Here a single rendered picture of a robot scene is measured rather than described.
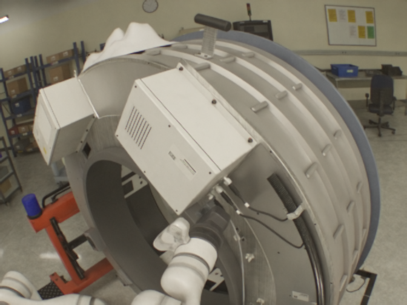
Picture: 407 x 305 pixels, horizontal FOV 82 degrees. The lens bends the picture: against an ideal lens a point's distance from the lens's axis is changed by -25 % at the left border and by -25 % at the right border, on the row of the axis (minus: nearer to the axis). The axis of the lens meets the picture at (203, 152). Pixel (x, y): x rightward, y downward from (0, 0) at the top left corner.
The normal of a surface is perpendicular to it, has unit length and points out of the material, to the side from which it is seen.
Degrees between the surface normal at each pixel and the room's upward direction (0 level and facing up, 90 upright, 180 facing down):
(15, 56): 90
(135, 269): 40
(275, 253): 90
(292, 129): 69
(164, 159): 90
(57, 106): 55
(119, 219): 80
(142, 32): 61
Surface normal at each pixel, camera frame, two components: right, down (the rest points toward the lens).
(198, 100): 0.43, -0.55
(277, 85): -0.39, 0.00
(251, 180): -0.63, 0.39
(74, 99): 0.55, -0.38
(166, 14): 0.00, 0.40
